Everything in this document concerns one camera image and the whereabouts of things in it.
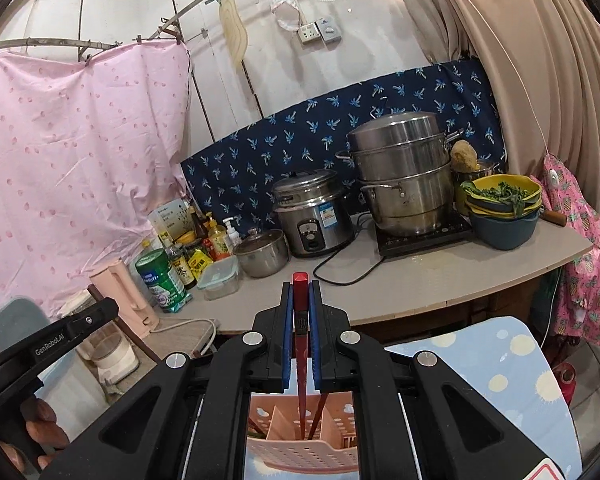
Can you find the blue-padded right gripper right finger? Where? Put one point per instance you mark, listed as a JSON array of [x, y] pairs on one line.
[[314, 325]]

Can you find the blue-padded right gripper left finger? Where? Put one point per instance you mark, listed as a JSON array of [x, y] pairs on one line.
[[288, 339]]

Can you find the bright red chopstick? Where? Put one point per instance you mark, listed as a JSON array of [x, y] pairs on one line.
[[300, 286]]

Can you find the dark red chopstick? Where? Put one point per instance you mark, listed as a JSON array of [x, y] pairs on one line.
[[317, 415]]

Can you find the left hand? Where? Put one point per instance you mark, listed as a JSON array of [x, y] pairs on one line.
[[42, 427]]

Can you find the wooden counter shelf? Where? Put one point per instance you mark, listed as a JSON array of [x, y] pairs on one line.
[[372, 291]]

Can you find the small steel pot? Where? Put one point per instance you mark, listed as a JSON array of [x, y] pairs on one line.
[[262, 253]]

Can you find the clear food container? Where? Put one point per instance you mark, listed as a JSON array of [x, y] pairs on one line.
[[220, 279]]

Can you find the white pump bottle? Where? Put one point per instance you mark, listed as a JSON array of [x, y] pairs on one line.
[[232, 233]]

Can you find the pink perforated utensil holder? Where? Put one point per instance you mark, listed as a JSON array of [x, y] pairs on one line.
[[321, 439]]

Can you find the silver rice cooker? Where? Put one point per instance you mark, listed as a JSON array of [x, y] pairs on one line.
[[311, 209]]

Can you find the yellow sauce bottle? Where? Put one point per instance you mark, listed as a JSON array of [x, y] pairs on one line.
[[219, 240]]

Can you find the green labelled canister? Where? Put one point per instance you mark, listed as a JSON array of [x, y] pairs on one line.
[[162, 280]]

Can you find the pink electric kettle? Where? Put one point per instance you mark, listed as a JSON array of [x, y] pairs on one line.
[[114, 280]]

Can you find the white measuring jug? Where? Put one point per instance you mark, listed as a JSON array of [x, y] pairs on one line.
[[171, 220]]

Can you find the navy floral cloth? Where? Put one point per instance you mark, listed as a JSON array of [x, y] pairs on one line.
[[234, 176]]

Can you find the black induction cooktop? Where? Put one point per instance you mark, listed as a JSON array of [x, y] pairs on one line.
[[454, 229]]

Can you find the large steel steamer pot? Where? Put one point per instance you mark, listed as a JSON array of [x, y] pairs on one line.
[[403, 163]]

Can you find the blue polka dot tablecloth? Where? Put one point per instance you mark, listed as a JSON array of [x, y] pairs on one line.
[[500, 359]]

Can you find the blue and yellow bowls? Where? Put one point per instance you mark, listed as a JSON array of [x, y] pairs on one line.
[[503, 208]]

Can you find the pink dotted curtain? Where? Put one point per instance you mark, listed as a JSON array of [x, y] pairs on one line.
[[87, 152]]

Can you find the pink floral apron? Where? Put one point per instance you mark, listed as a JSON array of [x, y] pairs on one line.
[[577, 306]]

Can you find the hanging wooden paddle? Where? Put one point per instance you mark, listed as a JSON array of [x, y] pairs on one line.
[[234, 31]]

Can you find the beige curtain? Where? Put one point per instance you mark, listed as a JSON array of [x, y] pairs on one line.
[[542, 58]]

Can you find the wall power socket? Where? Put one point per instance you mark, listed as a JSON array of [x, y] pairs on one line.
[[324, 29]]

